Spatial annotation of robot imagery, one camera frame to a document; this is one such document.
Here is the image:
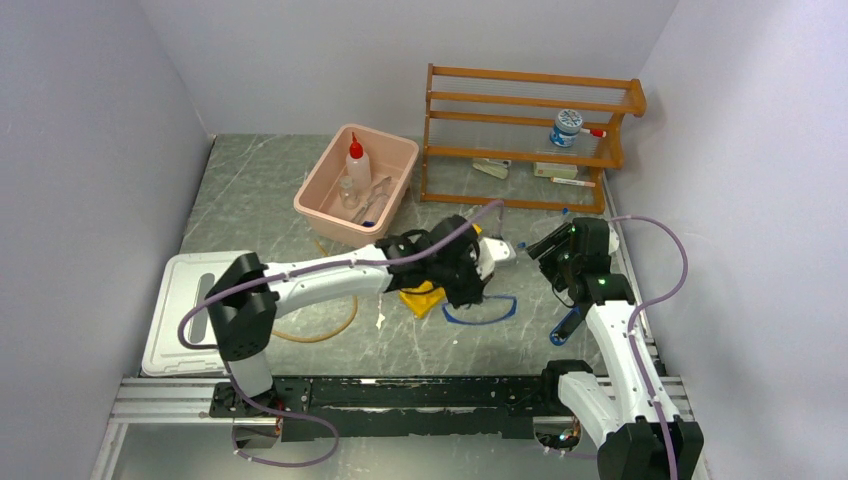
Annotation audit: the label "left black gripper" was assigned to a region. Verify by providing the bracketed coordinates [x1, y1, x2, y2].
[429, 244, 494, 308]

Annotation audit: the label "blue safety glasses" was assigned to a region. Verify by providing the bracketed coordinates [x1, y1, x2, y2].
[441, 295, 518, 326]

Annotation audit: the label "metal crucible tongs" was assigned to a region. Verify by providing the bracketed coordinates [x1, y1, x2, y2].
[351, 176, 392, 224]

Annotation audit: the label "small glass flask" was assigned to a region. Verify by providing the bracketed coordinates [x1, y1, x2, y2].
[339, 176, 359, 210]

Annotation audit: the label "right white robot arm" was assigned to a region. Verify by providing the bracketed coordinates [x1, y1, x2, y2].
[527, 217, 704, 479]

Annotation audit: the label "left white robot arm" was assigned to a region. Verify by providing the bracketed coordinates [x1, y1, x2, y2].
[206, 215, 514, 416]

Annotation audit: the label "yellow test tube rack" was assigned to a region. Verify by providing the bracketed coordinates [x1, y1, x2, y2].
[399, 225, 484, 318]

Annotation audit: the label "red-tipped tube on shelf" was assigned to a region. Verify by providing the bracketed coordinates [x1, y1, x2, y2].
[550, 177, 597, 188]

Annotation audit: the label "small white box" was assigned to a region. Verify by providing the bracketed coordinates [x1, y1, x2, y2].
[533, 162, 579, 179]

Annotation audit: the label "blue black handheld tool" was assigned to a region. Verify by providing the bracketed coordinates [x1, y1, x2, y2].
[549, 307, 584, 346]

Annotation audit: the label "white stapler-like object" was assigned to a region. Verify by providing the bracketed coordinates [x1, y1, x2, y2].
[472, 158, 511, 180]

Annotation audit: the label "tan rubber tubing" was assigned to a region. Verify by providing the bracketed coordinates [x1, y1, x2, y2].
[270, 239, 360, 344]

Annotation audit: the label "orange wooden shelf rack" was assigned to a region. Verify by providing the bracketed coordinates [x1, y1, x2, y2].
[420, 64, 648, 214]

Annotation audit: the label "red-capped marker pen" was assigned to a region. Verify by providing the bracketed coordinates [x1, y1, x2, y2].
[580, 128, 607, 138]

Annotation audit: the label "blue-lidded jar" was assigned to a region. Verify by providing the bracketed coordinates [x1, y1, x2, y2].
[549, 109, 584, 148]

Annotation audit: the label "pink plastic bin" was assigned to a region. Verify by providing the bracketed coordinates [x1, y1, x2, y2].
[294, 123, 419, 247]

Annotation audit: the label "red-capped squeeze bottle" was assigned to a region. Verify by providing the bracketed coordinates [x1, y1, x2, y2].
[346, 133, 372, 192]

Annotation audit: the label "white plastic tray lid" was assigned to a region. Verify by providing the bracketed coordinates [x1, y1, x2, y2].
[141, 250, 244, 377]

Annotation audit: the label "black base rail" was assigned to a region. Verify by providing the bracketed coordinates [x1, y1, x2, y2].
[208, 374, 582, 449]

